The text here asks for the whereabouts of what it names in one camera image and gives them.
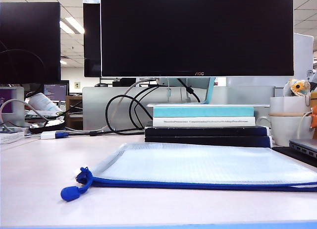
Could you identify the beige plush with orange flower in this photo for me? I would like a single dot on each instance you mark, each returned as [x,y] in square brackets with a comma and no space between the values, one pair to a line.
[299,86]

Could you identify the white board panel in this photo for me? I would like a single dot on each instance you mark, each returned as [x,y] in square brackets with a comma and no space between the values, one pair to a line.
[303,55]

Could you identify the large white mug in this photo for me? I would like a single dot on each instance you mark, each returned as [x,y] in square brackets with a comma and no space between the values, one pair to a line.
[284,130]

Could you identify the brown wooden cabinet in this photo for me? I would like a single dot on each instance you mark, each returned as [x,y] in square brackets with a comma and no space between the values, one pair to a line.
[70,107]

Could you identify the large black AOC monitor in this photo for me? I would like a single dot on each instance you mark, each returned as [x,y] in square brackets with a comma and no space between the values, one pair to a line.
[198,33]

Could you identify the narrow black monitor white edge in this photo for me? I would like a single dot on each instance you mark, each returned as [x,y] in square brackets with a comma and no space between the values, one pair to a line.
[91,40]

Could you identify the teal book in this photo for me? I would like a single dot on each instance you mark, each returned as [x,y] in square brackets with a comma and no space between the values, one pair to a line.
[203,111]

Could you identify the white and teal monitor stand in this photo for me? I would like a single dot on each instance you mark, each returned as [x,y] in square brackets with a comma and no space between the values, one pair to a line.
[210,92]

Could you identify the thin dark navy book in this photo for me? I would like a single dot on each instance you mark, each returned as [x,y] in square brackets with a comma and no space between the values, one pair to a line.
[205,131]

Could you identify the black round monitor base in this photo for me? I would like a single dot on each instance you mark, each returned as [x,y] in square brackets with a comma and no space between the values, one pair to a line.
[49,126]

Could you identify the thick dark navy book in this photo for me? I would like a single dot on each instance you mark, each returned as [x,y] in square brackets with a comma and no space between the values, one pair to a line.
[205,140]

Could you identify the white paper stack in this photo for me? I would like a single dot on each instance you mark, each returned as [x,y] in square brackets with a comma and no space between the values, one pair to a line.
[10,137]

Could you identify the fluorescent ceiling light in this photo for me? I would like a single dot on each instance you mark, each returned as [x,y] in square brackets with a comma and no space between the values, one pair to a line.
[74,25]

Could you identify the white book with printed spine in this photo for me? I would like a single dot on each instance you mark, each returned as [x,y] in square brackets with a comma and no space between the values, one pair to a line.
[203,124]

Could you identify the transparent file bag blue zipper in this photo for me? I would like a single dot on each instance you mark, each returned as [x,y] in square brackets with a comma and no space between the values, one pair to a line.
[198,164]

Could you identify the orange and yellow toy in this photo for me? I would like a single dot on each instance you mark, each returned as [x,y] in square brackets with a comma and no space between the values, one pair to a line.
[314,120]

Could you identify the silver monitor purple screen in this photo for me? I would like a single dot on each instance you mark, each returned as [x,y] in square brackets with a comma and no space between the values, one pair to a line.
[17,107]

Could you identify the laptop screen showing code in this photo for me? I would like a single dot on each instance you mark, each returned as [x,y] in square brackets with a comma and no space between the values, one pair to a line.
[55,91]

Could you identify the white printed bottle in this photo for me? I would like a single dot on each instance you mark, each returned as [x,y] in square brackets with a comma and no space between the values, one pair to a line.
[42,101]

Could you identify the white adapter with blue plug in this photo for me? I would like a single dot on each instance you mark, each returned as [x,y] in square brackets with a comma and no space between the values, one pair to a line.
[48,135]

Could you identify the small hanging charm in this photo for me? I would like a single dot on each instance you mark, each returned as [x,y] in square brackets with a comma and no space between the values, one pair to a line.
[169,92]

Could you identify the silver laptop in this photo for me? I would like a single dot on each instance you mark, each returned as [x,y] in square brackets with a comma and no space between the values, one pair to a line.
[307,144]

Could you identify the black monitor without logo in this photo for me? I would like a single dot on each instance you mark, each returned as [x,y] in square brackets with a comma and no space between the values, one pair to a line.
[29,40]

